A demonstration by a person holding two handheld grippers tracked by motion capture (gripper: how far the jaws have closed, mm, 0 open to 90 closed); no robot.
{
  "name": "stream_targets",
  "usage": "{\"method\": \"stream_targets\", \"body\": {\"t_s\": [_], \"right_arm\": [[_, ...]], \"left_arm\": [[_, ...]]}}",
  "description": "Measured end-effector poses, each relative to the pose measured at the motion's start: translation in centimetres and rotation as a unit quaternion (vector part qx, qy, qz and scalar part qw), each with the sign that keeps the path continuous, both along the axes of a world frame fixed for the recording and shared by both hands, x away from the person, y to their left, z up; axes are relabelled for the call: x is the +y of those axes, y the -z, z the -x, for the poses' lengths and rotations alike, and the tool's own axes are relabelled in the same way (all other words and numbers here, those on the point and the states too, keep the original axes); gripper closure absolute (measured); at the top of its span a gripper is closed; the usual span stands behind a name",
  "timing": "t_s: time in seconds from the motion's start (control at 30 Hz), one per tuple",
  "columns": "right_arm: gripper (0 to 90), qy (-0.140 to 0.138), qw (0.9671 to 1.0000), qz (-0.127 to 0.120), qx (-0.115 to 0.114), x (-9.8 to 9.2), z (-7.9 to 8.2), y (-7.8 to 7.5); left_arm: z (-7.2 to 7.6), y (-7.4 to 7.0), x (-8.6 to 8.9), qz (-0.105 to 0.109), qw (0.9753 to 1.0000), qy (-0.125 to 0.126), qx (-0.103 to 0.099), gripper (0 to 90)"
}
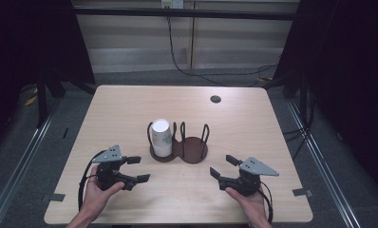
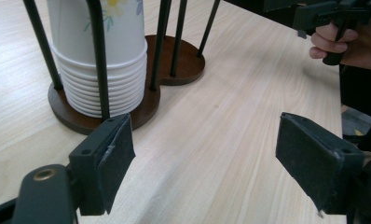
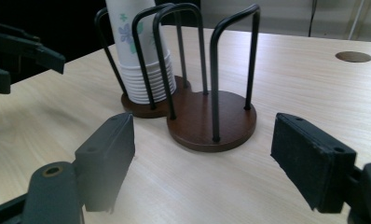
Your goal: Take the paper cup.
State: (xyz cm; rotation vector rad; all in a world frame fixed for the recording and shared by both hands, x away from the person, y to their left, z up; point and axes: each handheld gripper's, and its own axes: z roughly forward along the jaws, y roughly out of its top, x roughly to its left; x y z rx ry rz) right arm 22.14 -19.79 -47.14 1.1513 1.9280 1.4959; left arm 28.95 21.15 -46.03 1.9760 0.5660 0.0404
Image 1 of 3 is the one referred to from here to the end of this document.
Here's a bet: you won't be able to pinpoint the person's right hand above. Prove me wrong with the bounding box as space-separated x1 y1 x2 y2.
224 186 271 224

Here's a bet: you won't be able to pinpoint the black cables beside table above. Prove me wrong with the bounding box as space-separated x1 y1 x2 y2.
282 89 316 162

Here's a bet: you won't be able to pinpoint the black metal stand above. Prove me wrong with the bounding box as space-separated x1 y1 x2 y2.
34 70 98 128
262 71 316 129

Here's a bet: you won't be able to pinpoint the grey tape strip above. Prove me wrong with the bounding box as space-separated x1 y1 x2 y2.
41 193 66 203
292 187 313 198

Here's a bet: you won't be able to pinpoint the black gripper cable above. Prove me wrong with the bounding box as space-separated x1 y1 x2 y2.
259 180 274 224
78 149 107 212

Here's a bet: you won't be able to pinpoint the printed white paper cup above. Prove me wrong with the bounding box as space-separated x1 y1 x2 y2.
151 118 174 148

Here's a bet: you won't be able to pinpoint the yellow floor tape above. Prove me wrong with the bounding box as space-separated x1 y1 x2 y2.
24 88 40 107

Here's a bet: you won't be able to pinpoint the brown double cup holder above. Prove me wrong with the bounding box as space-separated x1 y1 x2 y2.
146 121 211 164

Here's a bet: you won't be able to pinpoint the dark curtain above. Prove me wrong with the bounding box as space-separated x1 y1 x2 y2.
0 0 97 156
273 0 378 194

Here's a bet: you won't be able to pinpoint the white wall outlet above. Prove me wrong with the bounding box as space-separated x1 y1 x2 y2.
161 0 185 10

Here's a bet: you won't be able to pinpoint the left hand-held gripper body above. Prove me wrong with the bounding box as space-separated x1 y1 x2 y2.
91 144 138 192

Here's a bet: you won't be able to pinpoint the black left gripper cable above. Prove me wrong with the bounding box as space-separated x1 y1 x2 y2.
78 149 107 212

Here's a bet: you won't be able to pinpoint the metal floor rail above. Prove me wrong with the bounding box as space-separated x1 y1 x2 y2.
286 100 363 228
0 103 60 228

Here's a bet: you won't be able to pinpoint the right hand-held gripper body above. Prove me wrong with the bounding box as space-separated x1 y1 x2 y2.
218 156 280 198

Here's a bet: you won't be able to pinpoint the person's left hand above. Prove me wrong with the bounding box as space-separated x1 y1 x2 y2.
81 165 125 217

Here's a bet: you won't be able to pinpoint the black horizontal bar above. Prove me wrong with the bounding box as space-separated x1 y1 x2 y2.
72 7 298 22

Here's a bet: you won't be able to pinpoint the long black floor cable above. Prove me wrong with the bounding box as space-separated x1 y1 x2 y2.
166 15 278 87

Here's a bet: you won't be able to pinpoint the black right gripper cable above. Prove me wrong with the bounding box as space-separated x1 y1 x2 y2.
259 180 274 224

